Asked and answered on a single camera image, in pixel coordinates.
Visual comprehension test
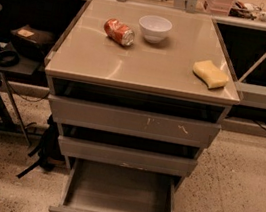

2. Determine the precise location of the grey bottom drawer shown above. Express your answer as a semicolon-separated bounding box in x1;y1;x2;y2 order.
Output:
49;159;176;212

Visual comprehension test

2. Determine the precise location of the grey drawer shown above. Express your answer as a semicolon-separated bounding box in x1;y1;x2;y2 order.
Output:
49;159;176;212
58;136;197;177
49;95;221;148

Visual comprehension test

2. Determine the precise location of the grey middle drawer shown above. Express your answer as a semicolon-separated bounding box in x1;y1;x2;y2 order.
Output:
58;136;197;177

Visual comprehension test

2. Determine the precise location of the grey drawer cabinet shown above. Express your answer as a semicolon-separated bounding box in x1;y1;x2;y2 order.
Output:
26;0;254;198

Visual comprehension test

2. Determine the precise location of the grey top drawer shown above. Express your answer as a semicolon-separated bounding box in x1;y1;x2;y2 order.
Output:
49;95;221;148

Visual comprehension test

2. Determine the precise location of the yellow sponge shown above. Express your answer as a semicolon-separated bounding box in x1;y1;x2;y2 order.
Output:
192;60;229;89

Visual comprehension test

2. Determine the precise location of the white bowl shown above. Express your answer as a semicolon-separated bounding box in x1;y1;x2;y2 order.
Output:
139;15;173;44

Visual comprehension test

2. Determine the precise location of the red soda can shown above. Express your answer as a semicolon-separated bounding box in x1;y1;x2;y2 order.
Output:
103;18;135;47

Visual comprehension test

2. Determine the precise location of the white stick with black tip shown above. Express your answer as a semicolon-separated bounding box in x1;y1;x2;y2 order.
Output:
236;27;266;88

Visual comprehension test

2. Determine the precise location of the pink storage bin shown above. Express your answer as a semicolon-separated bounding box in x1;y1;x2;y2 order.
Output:
203;0;235;16

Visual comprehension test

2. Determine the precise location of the black bag with label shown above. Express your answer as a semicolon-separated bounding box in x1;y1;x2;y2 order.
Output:
10;24;56;61

